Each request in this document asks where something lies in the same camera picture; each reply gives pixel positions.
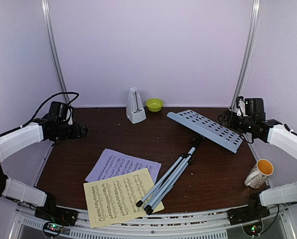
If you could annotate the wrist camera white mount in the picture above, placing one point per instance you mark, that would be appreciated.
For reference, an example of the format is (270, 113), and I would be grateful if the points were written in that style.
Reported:
(241, 106)
(69, 118)

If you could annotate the purple sheet music page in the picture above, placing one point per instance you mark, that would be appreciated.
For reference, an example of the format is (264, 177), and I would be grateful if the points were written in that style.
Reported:
(112, 163)

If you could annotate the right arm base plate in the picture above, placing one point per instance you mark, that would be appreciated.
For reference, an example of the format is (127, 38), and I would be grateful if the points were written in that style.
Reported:
(246, 214)

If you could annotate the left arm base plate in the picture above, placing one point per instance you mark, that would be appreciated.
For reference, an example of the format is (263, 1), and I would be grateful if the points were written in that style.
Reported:
(61, 216)

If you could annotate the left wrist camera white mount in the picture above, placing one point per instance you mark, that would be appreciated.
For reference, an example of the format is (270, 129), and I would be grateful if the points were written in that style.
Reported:
(69, 118)

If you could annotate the aluminium corner post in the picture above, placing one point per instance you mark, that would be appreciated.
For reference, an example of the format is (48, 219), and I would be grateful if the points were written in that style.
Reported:
(52, 45)
(250, 46)

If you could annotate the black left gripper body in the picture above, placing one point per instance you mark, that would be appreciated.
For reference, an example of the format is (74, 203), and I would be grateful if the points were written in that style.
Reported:
(74, 133)

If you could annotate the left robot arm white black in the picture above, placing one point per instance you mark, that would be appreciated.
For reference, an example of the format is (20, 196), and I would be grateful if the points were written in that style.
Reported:
(56, 126)

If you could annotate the light blue folding music stand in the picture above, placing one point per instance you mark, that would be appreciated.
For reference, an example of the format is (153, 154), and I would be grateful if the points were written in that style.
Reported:
(205, 129)

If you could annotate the green plastic bowl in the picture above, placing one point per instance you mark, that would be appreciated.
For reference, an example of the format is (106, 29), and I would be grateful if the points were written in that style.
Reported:
(154, 104)

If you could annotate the left aluminium corner post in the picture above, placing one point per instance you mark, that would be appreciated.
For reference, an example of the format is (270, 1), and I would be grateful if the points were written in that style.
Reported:
(52, 45)

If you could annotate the white mug orange inside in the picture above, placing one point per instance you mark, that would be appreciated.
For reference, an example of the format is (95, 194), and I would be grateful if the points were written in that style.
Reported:
(259, 173)

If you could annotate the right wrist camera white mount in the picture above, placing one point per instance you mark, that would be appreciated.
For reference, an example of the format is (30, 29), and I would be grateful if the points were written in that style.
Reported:
(241, 106)

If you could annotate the yellow sheet music page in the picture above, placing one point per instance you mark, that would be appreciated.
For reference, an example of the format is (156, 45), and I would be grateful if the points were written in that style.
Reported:
(113, 200)

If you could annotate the front aluminium frame rail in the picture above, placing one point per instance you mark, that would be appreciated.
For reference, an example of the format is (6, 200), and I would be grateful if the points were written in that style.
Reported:
(213, 224)

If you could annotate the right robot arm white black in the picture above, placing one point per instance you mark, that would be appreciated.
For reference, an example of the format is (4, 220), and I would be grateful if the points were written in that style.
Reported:
(250, 117)

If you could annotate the white metronome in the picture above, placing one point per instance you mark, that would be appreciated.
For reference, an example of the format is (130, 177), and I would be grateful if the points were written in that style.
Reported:
(135, 111)

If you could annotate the right aluminium corner post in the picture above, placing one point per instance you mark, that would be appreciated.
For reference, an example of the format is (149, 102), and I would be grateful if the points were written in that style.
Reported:
(250, 46)

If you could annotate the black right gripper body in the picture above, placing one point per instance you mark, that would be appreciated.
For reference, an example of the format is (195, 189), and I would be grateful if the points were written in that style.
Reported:
(238, 126)

